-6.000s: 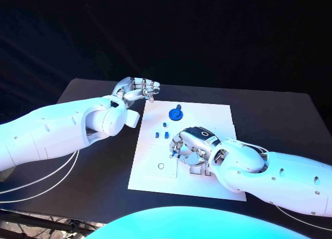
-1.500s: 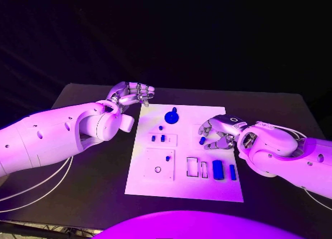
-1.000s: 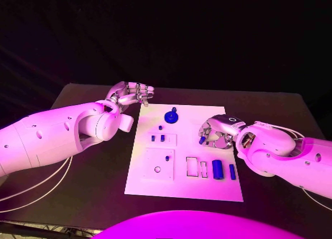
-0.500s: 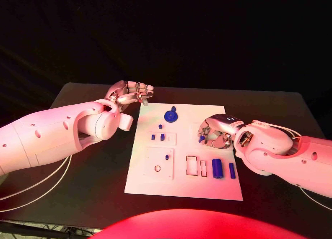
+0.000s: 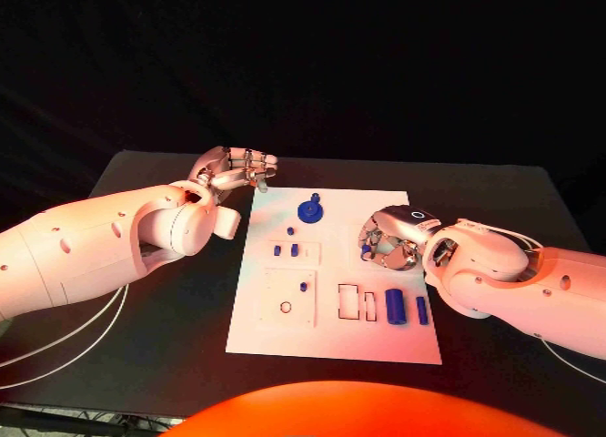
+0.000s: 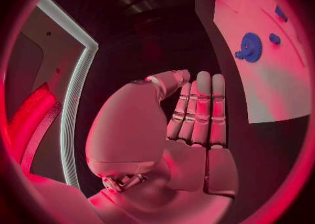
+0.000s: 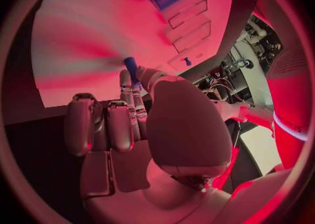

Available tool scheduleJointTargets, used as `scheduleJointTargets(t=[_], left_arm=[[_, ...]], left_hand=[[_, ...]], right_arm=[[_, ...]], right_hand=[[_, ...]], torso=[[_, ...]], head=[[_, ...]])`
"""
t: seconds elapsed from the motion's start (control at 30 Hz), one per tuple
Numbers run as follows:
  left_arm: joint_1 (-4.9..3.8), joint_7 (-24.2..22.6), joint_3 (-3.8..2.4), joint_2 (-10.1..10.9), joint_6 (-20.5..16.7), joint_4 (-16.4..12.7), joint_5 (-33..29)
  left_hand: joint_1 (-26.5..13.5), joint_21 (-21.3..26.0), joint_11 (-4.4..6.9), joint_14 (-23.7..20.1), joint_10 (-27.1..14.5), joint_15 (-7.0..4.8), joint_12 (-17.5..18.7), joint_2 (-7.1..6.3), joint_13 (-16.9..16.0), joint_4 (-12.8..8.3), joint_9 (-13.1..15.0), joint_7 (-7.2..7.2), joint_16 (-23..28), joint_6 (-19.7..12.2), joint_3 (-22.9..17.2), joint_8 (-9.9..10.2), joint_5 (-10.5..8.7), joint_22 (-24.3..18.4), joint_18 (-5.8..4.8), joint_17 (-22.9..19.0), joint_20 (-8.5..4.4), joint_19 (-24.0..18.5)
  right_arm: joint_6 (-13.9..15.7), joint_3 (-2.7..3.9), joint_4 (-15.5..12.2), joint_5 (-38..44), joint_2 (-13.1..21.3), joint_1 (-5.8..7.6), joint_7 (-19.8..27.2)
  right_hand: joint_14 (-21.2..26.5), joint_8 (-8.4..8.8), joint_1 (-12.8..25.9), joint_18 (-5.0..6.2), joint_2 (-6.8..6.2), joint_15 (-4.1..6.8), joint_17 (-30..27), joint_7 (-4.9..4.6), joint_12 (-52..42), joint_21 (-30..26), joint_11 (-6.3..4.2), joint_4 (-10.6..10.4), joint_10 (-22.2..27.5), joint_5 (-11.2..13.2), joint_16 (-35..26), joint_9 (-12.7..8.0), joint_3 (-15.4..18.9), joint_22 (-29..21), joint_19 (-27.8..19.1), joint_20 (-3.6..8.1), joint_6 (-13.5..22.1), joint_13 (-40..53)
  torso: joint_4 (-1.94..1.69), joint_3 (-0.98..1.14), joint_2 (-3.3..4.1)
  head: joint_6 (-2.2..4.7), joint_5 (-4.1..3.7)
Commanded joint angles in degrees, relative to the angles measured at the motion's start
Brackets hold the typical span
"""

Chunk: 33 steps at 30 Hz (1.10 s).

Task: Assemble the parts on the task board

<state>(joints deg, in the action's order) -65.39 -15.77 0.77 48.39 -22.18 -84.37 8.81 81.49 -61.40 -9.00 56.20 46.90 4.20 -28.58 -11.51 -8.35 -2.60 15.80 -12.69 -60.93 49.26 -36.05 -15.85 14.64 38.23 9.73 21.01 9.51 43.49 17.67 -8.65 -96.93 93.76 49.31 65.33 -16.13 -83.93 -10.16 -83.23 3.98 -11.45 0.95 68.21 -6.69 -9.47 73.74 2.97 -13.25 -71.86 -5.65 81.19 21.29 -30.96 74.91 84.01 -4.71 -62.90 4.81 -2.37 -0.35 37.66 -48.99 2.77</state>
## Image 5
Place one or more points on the thin blue cylinder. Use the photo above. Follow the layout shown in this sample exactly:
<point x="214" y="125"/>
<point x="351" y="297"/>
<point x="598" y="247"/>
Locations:
<point x="421" y="310"/>

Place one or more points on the white task board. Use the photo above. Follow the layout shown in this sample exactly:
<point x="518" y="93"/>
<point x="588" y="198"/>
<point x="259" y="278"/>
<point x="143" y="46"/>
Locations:
<point x="332" y="283"/>

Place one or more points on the large blue cylinder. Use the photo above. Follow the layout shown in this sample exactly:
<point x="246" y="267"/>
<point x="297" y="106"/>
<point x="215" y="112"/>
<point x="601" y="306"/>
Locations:
<point x="395" y="306"/>

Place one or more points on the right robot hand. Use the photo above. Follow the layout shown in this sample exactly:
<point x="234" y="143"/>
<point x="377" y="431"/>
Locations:
<point x="398" y="232"/>

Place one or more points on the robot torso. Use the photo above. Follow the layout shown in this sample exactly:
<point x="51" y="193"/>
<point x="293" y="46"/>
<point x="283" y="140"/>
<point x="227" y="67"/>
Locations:
<point x="361" y="409"/>

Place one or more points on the blue gear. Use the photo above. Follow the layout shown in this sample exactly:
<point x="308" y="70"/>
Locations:
<point x="309" y="210"/>

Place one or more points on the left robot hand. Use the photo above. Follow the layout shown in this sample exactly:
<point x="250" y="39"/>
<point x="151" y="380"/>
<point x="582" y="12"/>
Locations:
<point x="228" y="170"/>

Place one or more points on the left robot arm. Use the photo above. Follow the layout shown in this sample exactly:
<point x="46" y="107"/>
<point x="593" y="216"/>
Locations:
<point x="86" y="235"/>

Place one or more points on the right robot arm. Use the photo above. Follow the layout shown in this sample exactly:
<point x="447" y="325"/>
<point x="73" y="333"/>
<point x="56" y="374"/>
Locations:
<point x="519" y="283"/>

